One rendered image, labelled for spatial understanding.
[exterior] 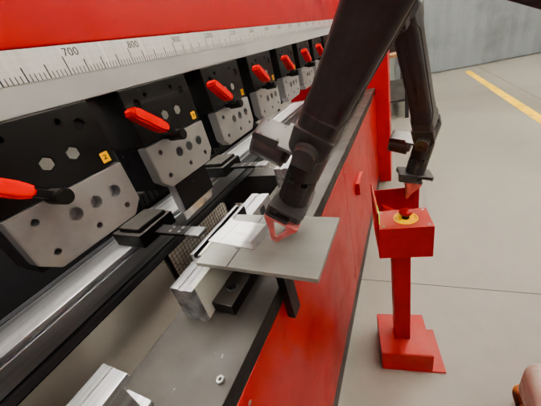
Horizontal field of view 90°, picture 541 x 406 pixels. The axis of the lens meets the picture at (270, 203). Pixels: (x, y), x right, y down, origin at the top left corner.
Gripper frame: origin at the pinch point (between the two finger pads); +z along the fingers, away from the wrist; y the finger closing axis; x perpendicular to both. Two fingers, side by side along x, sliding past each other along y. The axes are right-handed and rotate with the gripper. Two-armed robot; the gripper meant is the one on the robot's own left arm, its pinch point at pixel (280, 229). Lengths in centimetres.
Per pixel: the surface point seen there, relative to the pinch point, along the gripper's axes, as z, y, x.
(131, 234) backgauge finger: 19.4, 6.4, -34.0
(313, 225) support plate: -1.6, -3.9, 5.9
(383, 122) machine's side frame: 37, -213, 26
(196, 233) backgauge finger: 12.1, 1.8, -18.2
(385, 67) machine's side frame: -1, -213, 6
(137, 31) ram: -27.0, 2.9, -31.6
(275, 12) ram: -29, -55, -33
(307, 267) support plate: -2.9, 8.3, 7.9
